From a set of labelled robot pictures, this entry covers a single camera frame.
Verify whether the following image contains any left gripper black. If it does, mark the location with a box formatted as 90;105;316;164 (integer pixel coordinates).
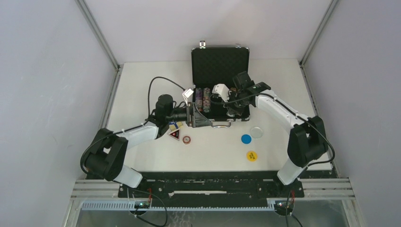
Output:
166;102;212;128

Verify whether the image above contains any playing card deck box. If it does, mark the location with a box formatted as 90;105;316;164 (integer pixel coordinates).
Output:
169;122;183;131

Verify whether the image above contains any red white poker chip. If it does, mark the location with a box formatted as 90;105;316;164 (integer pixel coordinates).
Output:
183;136;191;145

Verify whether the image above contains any black aluminium poker case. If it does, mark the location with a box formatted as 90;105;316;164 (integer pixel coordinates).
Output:
191;40;250;122

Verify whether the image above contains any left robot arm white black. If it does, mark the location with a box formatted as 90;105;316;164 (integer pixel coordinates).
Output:
80;94;212;197

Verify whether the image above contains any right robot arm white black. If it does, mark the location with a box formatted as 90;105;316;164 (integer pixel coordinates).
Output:
212;71;334;197

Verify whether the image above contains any green chip row inner left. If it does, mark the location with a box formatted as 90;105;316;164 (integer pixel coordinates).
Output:
202;87;211;113

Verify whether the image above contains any red black triangular button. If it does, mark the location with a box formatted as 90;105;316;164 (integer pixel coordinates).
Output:
168;129;181;141

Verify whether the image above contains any purple chip row far left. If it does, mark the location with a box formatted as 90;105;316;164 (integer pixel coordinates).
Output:
195;88;203;111

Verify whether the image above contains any blue round button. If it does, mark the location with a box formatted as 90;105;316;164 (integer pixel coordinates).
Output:
241;134;252;144

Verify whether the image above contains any yellow round button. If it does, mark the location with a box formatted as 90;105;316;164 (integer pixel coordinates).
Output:
246;151;258;162

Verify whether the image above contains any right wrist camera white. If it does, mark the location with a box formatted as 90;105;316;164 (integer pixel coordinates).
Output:
212;84;230;102

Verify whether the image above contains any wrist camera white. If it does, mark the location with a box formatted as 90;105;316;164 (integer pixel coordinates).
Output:
182;88;194;105
212;84;230;102

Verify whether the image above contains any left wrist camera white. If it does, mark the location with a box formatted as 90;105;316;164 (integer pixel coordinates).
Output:
182;88;194;105

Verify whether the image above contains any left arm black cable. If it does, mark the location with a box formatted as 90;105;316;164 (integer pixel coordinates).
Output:
79;77;189;176

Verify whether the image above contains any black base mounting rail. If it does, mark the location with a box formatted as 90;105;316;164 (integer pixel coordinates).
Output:
87;170;337;209

